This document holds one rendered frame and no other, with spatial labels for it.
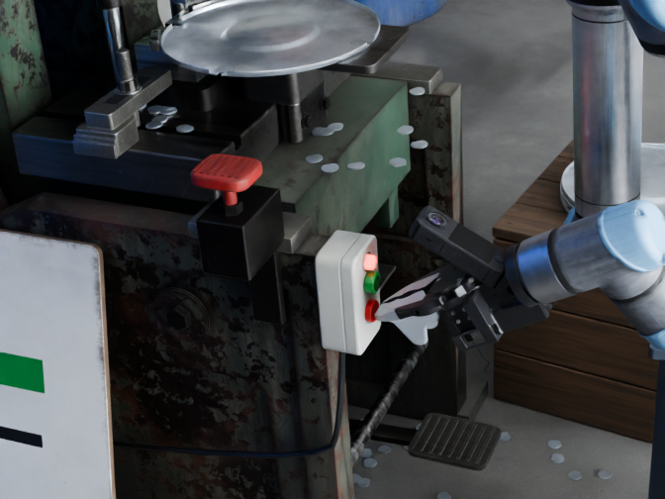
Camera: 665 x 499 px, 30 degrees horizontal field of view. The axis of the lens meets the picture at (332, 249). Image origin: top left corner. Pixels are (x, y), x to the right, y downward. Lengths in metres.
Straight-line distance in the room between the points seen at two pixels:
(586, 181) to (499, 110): 1.88
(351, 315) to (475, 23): 2.52
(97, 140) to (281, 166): 0.24
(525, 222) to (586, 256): 0.74
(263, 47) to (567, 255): 0.51
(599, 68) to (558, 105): 1.97
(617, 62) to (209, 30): 0.59
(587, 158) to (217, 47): 0.51
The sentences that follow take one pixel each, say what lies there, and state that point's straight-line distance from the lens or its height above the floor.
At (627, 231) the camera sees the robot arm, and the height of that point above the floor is 0.72.
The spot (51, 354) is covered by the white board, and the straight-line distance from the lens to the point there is 1.71.
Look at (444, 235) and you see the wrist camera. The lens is 1.38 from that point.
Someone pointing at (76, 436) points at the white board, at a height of 0.31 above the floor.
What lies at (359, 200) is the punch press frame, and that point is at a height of 0.55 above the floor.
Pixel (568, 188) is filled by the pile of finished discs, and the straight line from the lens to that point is 2.10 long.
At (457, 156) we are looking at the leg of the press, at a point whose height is 0.51.
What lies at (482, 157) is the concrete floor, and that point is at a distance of 3.05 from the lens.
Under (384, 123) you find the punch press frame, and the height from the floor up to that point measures 0.62.
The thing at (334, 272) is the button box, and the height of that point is 0.61.
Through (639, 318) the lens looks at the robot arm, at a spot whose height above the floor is 0.60.
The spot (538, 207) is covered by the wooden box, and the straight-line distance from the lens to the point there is 2.10.
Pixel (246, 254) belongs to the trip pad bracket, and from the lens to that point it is 1.37.
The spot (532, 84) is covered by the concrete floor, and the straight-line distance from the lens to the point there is 3.46.
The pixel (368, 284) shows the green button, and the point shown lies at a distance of 1.46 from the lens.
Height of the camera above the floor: 1.36
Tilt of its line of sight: 30 degrees down
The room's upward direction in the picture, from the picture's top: 5 degrees counter-clockwise
